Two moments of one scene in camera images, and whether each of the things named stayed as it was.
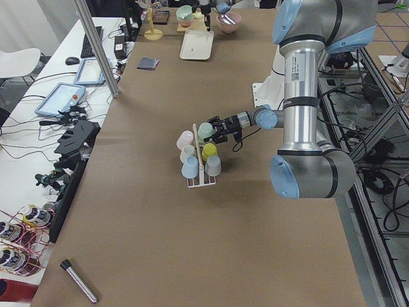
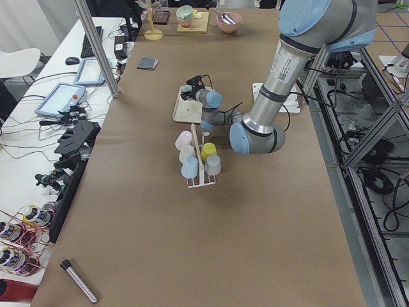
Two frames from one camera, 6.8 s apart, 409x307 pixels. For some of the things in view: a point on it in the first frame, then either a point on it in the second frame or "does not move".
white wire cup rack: (201, 172) does not move
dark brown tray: (161, 17) does not move
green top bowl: (185, 12) does not move
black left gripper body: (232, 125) -> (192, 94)
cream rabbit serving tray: (197, 45) -> (190, 110)
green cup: (205, 130) -> (186, 88)
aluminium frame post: (98, 46) does not move
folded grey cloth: (148, 63) does not move
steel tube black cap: (66, 266) does not move
